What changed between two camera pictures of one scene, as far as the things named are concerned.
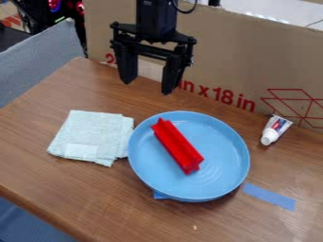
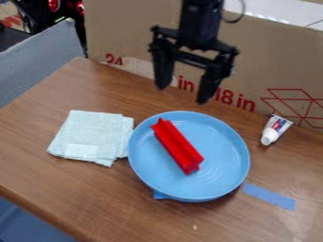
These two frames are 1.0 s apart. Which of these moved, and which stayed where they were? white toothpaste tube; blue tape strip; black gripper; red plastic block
Moved: black gripper
Stayed: white toothpaste tube; red plastic block; blue tape strip
